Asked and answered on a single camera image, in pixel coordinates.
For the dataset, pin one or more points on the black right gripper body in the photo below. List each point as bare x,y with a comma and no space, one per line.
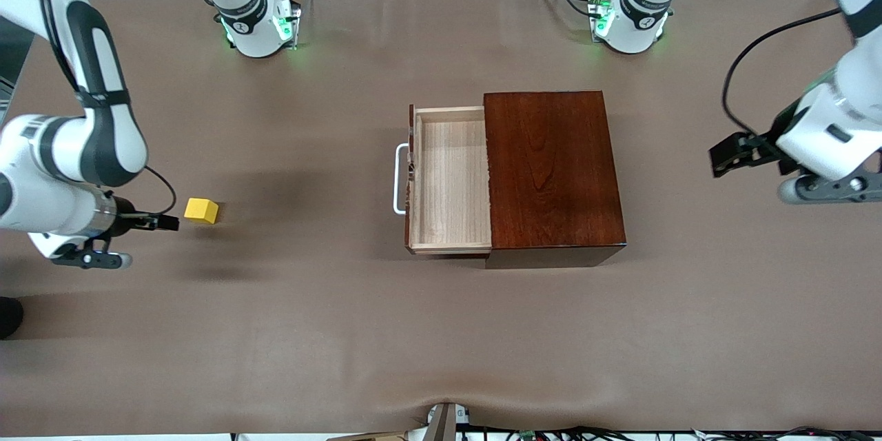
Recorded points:
125,218

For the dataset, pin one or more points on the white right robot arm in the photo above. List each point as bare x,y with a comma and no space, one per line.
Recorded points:
41,207

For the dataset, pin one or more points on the crinkled silver foil strip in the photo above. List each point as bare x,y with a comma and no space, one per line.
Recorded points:
488,179

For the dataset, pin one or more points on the grey camera stand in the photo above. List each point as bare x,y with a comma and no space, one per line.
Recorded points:
441,424

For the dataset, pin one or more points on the black round object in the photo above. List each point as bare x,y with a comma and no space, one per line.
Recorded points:
9,317

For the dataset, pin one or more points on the tan cardboard piece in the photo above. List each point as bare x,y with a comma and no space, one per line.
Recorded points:
365,437

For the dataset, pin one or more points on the brown table mat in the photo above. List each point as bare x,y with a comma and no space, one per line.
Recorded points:
310,331

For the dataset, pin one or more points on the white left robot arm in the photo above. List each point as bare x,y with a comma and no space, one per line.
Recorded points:
834,131

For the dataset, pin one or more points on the yellow block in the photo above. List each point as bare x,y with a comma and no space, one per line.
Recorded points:
200,211

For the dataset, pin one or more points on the wooden drawer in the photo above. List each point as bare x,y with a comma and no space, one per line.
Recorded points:
451,179

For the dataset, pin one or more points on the dark brown wooden cabinet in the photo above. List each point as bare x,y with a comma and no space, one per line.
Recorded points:
551,172

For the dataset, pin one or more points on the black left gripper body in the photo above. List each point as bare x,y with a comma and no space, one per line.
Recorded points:
767,145

